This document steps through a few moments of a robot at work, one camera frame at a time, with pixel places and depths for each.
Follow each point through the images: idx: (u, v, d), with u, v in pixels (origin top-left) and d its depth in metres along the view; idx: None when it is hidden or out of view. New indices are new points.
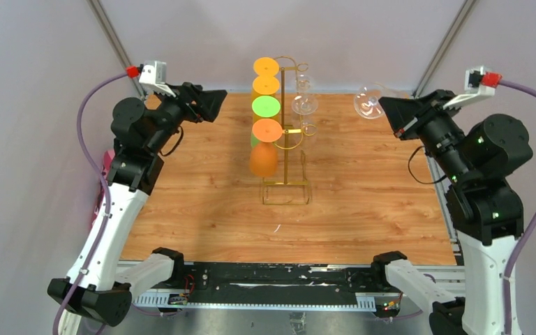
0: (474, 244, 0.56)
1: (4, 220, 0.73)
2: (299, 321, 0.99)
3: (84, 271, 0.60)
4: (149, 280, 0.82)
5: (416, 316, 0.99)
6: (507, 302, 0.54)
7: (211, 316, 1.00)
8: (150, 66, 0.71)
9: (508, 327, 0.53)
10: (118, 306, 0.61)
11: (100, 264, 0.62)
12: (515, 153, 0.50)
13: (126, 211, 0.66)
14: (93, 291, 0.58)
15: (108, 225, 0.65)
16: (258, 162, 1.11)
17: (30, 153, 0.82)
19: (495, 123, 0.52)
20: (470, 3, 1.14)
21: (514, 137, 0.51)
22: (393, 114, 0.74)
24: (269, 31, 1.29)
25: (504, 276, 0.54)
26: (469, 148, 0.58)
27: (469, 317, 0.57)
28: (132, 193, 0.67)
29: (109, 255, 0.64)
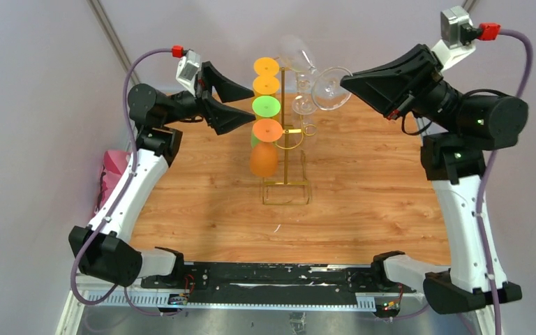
0: (444, 188, 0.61)
1: (3, 220, 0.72)
2: (299, 320, 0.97)
3: (108, 219, 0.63)
4: (153, 264, 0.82)
5: (416, 316, 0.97)
6: (485, 243, 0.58)
7: (211, 315, 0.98)
8: (183, 63, 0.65)
9: (489, 266, 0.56)
10: (132, 263, 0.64)
11: (122, 215, 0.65)
12: (503, 141, 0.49)
13: (149, 172, 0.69)
14: (114, 237, 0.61)
15: (132, 183, 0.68)
16: (258, 162, 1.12)
17: (30, 153, 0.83)
19: (497, 109, 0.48)
20: (470, 4, 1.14)
21: (512, 125, 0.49)
22: (369, 93, 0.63)
24: (269, 31, 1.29)
25: (476, 214, 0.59)
26: (465, 116, 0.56)
27: (455, 266, 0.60)
28: (158, 158, 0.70)
29: (130, 209, 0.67)
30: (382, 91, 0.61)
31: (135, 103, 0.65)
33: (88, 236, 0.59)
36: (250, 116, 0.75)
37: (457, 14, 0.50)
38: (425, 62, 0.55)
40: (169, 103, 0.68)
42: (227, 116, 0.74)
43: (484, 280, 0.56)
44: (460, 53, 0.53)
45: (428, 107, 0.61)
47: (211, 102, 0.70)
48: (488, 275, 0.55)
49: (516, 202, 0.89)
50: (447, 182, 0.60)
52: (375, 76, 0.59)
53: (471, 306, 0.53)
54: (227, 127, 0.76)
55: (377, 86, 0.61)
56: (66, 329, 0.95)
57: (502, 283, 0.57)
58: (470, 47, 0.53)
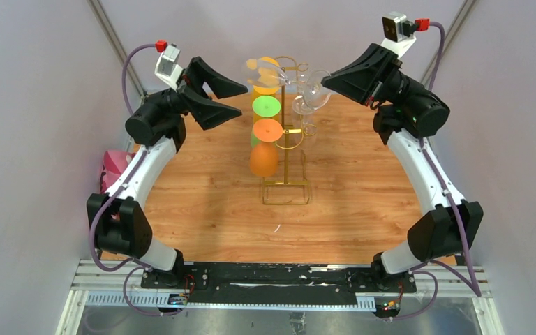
0: (394, 141, 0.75)
1: (3, 221, 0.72)
2: (299, 320, 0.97)
3: (125, 185, 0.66)
4: (158, 252, 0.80)
5: (416, 316, 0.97)
6: (435, 169, 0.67)
7: (211, 316, 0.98)
8: (159, 57, 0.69)
9: (442, 185, 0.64)
10: (143, 234, 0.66)
11: (138, 183, 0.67)
12: (427, 132, 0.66)
13: (161, 151, 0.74)
14: (131, 199, 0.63)
15: (146, 158, 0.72)
16: (257, 162, 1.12)
17: (30, 153, 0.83)
19: (431, 115, 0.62)
20: (471, 4, 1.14)
21: (436, 123, 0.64)
22: (345, 87, 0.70)
24: (269, 31, 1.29)
25: (421, 149, 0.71)
26: (410, 105, 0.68)
27: (423, 203, 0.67)
28: (167, 140, 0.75)
29: (145, 180, 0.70)
30: (354, 85, 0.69)
31: (136, 137, 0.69)
33: (106, 199, 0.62)
36: (233, 112, 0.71)
37: (396, 16, 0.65)
38: (389, 55, 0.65)
40: (164, 127, 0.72)
42: (210, 111, 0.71)
43: (443, 197, 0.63)
44: (408, 42, 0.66)
45: (389, 93, 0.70)
47: (189, 97, 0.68)
48: (444, 190, 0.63)
49: (513, 203, 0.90)
50: (393, 134, 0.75)
52: (349, 73, 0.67)
53: (435, 217, 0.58)
54: (212, 122, 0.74)
55: (350, 81, 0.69)
56: (66, 329, 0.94)
57: (461, 199, 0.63)
58: (412, 38, 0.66)
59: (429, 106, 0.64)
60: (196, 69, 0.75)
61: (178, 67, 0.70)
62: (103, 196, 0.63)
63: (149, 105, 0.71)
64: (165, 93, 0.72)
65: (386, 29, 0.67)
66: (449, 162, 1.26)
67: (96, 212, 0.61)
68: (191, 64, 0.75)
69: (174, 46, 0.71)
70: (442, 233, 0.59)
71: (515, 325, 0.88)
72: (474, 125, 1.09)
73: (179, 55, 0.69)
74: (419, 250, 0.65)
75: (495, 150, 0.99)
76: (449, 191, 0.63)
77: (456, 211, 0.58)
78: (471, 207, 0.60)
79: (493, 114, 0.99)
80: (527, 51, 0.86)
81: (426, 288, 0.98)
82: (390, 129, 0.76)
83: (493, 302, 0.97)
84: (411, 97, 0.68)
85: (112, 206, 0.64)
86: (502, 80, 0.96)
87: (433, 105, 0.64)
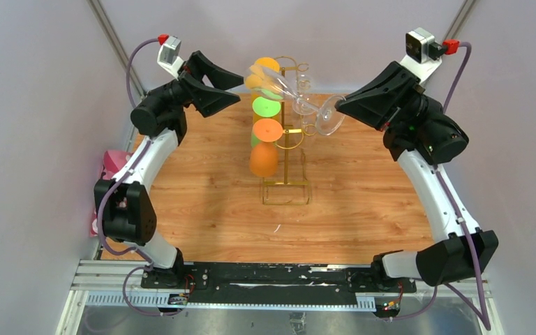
0: (406, 159, 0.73)
1: (3, 220, 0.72)
2: (299, 320, 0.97)
3: (131, 171, 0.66)
4: (159, 247, 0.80)
5: (416, 316, 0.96)
6: (449, 194, 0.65)
7: (211, 316, 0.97)
8: (160, 47, 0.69)
9: (457, 212, 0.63)
10: (149, 219, 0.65)
11: (144, 170, 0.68)
12: (441, 159, 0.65)
13: (165, 142, 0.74)
14: (137, 183, 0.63)
15: (150, 147, 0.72)
16: (257, 162, 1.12)
17: (30, 153, 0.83)
19: (451, 144, 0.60)
20: (471, 3, 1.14)
21: (452, 152, 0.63)
22: (359, 110, 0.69)
24: (269, 31, 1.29)
25: (434, 171, 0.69)
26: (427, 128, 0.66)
27: (434, 227, 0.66)
28: (169, 132, 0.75)
29: (150, 168, 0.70)
30: (369, 108, 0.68)
31: (140, 128, 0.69)
33: (113, 184, 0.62)
36: (233, 98, 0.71)
37: (424, 36, 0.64)
38: (410, 80, 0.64)
40: (167, 118, 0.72)
42: (210, 97, 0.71)
43: (457, 225, 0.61)
44: (432, 65, 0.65)
45: (407, 116, 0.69)
47: (190, 82, 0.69)
48: (458, 219, 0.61)
49: (513, 202, 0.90)
50: (405, 152, 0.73)
52: (366, 97, 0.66)
53: (448, 248, 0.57)
54: (213, 109, 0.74)
55: (366, 105, 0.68)
56: (66, 329, 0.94)
57: (476, 228, 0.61)
58: (437, 61, 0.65)
59: (448, 135, 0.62)
60: (196, 62, 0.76)
61: (178, 57, 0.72)
62: (110, 181, 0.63)
63: (152, 97, 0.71)
64: (166, 85, 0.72)
65: (411, 49, 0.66)
66: (449, 162, 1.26)
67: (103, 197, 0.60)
68: (192, 57, 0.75)
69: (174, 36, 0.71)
70: (455, 262, 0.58)
71: (516, 324, 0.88)
72: (474, 125, 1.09)
73: (180, 45, 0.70)
74: (430, 275, 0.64)
75: (495, 150, 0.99)
76: (464, 219, 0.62)
77: (470, 242, 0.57)
78: (486, 237, 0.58)
79: (493, 114, 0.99)
80: (527, 51, 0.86)
81: (426, 288, 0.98)
82: (402, 148, 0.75)
83: (493, 302, 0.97)
84: (430, 120, 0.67)
85: (117, 192, 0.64)
86: (502, 79, 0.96)
87: (451, 134, 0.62)
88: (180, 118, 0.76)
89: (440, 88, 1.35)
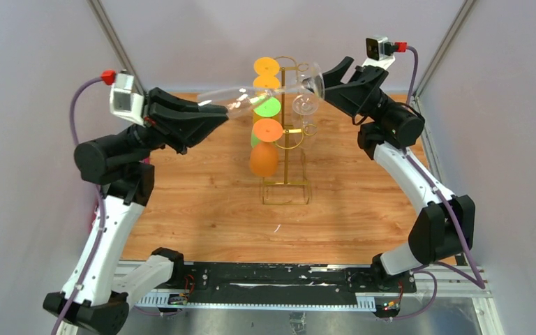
0: (379, 153, 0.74)
1: (3, 218, 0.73)
2: (299, 320, 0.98)
3: (79, 287, 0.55)
4: (146, 287, 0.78)
5: (415, 316, 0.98)
6: (419, 168, 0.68)
7: (211, 315, 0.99)
8: (111, 93, 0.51)
9: (431, 183, 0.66)
10: (118, 314, 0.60)
11: (95, 280, 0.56)
12: (405, 141, 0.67)
13: (121, 224, 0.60)
14: (88, 307, 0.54)
15: (102, 240, 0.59)
16: (258, 162, 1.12)
17: (31, 154, 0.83)
19: (412, 123, 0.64)
20: (470, 5, 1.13)
21: (414, 132, 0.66)
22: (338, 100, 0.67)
24: (269, 30, 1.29)
25: (405, 155, 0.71)
26: (389, 117, 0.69)
27: (415, 203, 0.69)
28: (127, 206, 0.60)
29: (106, 269, 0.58)
30: (347, 99, 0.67)
31: (86, 173, 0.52)
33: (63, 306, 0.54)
36: (220, 119, 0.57)
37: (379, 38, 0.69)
38: (383, 74, 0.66)
40: (123, 160, 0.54)
42: (189, 125, 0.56)
43: (433, 195, 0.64)
44: (387, 62, 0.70)
45: (369, 107, 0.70)
47: (162, 115, 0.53)
48: (434, 188, 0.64)
49: (513, 202, 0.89)
50: (377, 146, 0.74)
52: (345, 86, 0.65)
53: (429, 214, 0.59)
54: (197, 138, 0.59)
55: (344, 95, 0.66)
56: (67, 329, 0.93)
57: (451, 195, 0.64)
58: (391, 58, 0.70)
59: (405, 116, 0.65)
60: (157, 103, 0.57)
61: (136, 96, 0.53)
62: (58, 303, 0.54)
63: (109, 139, 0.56)
64: (131, 128, 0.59)
65: (369, 49, 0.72)
66: (447, 161, 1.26)
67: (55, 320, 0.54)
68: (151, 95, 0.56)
69: (125, 72, 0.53)
70: (440, 230, 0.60)
71: (515, 324, 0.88)
72: (474, 125, 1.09)
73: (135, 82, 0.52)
74: (421, 253, 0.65)
75: (494, 149, 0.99)
76: (438, 188, 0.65)
77: (447, 205, 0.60)
78: (463, 202, 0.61)
79: (493, 113, 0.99)
80: (527, 51, 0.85)
81: (426, 287, 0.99)
82: (374, 143, 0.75)
83: (493, 302, 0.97)
84: (392, 109, 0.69)
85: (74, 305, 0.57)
86: (501, 79, 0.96)
87: (407, 115, 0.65)
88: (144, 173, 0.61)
89: (440, 88, 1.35)
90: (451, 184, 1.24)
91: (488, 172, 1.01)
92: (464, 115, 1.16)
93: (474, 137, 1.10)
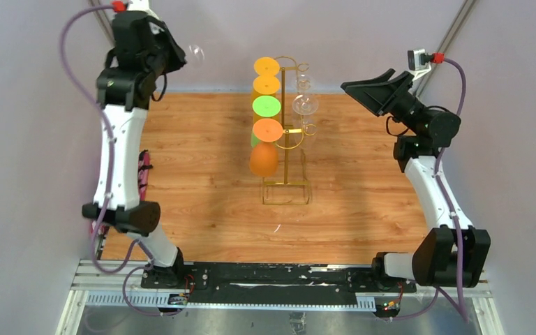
0: (410, 167, 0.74)
1: (3, 217, 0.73)
2: (299, 320, 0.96)
3: (109, 195, 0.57)
4: (159, 246, 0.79)
5: (417, 316, 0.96)
6: (444, 192, 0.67)
7: (211, 315, 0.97)
8: None
9: (451, 207, 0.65)
10: (151, 212, 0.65)
11: (121, 186, 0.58)
12: (440, 141, 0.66)
13: (128, 130, 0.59)
14: (124, 209, 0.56)
15: (116, 151, 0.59)
16: (257, 162, 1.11)
17: (30, 153, 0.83)
19: (439, 120, 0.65)
20: (470, 4, 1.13)
21: (446, 132, 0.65)
22: (364, 99, 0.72)
24: (268, 30, 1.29)
25: (435, 174, 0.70)
26: (422, 119, 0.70)
27: (428, 220, 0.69)
28: (130, 113, 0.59)
29: (127, 178, 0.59)
30: (374, 98, 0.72)
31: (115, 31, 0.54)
33: (99, 213, 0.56)
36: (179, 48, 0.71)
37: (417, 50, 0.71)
38: (409, 75, 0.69)
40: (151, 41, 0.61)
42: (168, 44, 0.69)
43: (449, 219, 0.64)
44: (423, 71, 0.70)
45: (400, 114, 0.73)
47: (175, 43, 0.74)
48: (452, 213, 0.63)
49: (514, 202, 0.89)
50: (410, 160, 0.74)
52: (370, 85, 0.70)
53: (438, 236, 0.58)
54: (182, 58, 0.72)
55: (370, 91, 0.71)
56: (66, 329, 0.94)
57: (468, 225, 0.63)
58: (428, 68, 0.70)
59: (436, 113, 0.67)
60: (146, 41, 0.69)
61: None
62: (94, 211, 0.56)
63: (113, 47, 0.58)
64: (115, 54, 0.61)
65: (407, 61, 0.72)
66: (447, 162, 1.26)
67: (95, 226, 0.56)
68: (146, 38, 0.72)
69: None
70: (444, 255, 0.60)
71: (516, 325, 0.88)
72: (474, 125, 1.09)
73: None
74: (421, 273, 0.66)
75: (494, 149, 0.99)
76: (457, 214, 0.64)
77: (459, 233, 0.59)
78: (479, 235, 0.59)
79: (493, 113, 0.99)
80: (527, 51, 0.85)
81: (426, 288, 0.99)
82: (408, 155, 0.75)
83: (493, 302, 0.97)
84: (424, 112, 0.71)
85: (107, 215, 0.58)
86: (501, 79, 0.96)
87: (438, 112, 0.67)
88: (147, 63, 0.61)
89: (440, 88, 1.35)
90: (450, 184, 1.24)
91: (488, 172, 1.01)
92: (465, 115, 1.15)
93: (474, 137, 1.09)
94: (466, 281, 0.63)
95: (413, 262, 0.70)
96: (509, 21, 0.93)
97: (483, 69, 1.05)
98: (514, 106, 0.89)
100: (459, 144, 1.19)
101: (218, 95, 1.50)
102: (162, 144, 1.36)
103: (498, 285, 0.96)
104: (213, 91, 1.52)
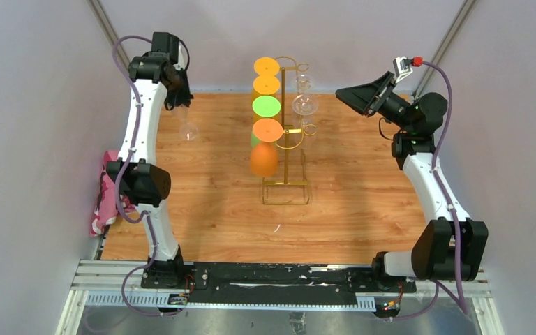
0: (409, 163, 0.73)
1: (3, 218, 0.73)
2: (299, 320, 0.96)
3: (134, 149, 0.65)
4: (164, 232, 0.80)
5: (417, 316, 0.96)
6: (442, 187, 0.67)
7: (211, 315, 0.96)
8: None
9: (448, 200, 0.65)
10: (163, 181, 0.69)
11: (144, 144, 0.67)
12: (433, 117, 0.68)
13: (153, 98, 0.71)
14: (145, 162, 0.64)
15: (142, 113, 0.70)
16: (257, 162, 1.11)
17: (30, 155, 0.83)
19: (426, 99, 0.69)
20: (470, 4, 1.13)
21: (435, 110, 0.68)
22: (352, 98, 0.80)
24: (268, 30, 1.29)
25: (432, 169, 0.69)
26: (411, 109, 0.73)
27: (427, 214, 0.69)
28: (155, 86, 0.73)
29: (149, 139, 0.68)
30: (361, 97, 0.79)
31: (158, 43, 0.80)
33: (123, 165, 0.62)
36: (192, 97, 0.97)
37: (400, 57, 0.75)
38: (389, 74, 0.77)
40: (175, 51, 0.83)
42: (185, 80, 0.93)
43: (447, 211, 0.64)
44: (405, 73, 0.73)
45: (389, 113, 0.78)
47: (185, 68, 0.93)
48: (449, 205, 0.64)
49: (514, 202, 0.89)
50: (407, 156, 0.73)
52: (355, 87, 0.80)
53: (435, 229, 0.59)
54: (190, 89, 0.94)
55: (357, 91, 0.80)
56: (66, 329, 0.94)
57: (465, 217, 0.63)
58: (410, 70, 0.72)
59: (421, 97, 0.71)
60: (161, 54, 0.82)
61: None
62: (117, 165, 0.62)
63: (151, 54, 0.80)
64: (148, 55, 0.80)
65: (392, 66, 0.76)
66: (447, 162, 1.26)
67: (116, 176, 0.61)
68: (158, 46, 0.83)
69: None
70: (443, 246, 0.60)
71: (516, 325, 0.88)
72: (474, 125, 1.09)
73: None
74: (420, 268, 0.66)
75: (493, 149, 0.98)
76: (454, 206, 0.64)
77: (457, 224, 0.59)
78: (476, 227, 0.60)
79: (492, 113, 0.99)
80: (527, 51, 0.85)
81: (426, 288, 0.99)
82: (406, 152, 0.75)
83: (493, 302, 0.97)
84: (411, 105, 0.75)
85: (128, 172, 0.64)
86: (501, 79, 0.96)
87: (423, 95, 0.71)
88: (167, 56, 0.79)
89: (440, 88, 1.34)
90: (449, 184, 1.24)
91: (488, 172, 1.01)
92: (464, 115, 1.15)
93: (474, 137, 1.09)
94: (465, 273, 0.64)
95: (412, 258, 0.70)
96: (509, 21, 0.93)
97: (483, 69, 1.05)
98: (514, 107, 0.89)
100: (458, 144, 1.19)
101: (218, 95, 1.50)
102: (162, 144, 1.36)
103: (498, 285, 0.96)
104: (214, 91, 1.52)
